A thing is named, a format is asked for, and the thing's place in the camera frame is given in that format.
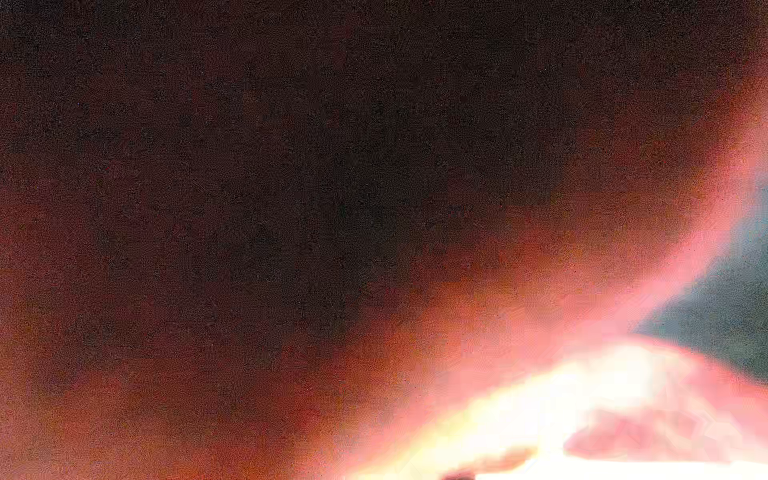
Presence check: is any red black plaid shirt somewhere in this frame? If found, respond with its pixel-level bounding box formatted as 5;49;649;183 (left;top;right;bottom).
1;1;767;479

